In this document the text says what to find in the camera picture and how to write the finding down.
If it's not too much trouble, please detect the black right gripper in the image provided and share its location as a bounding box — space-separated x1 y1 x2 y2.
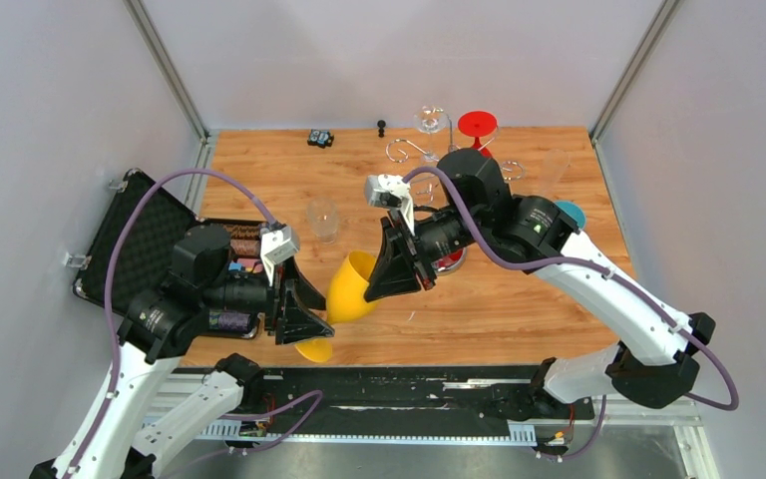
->
363 207 486 300

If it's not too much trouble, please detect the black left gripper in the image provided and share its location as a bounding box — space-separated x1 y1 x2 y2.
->
204 252 335 342

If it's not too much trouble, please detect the yellow wine glass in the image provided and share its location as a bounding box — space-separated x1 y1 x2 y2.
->
294 250 378 363

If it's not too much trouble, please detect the clear ribbed goblet glass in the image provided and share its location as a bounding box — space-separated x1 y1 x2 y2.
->
306 198 339 243

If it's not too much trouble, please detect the blue wine glass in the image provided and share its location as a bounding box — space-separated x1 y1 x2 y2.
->
556 201 586 230

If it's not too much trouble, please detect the clear champagne flute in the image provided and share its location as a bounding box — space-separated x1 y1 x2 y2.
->
537 149 571 198

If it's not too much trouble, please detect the clear wine glass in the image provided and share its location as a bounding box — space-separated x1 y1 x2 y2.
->
413 105 449 164

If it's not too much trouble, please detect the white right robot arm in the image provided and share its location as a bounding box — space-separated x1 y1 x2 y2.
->
364 149 715 417

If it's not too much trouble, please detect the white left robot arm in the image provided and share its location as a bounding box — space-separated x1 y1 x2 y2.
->
32 224 333 478

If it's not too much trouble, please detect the red wine glass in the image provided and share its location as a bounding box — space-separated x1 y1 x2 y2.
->
457 111 499 158

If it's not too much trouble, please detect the small black clip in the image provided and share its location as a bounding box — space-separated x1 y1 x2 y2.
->
306 129 334 149

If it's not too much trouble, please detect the black poker chip case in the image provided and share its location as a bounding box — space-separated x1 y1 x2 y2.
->
72 169 271 339

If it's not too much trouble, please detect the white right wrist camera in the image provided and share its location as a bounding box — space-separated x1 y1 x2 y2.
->
364 174 415 233

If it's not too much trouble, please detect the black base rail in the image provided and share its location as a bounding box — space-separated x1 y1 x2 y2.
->
246 365 596 438

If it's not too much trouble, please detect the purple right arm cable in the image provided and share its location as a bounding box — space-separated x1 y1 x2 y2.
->
402 165 741 463

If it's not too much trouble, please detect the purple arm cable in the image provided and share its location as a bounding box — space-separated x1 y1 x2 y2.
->
402 165 741 463
65 168 325 479

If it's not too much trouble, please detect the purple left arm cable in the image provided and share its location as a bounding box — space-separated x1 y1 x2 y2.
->
65 168 325 479

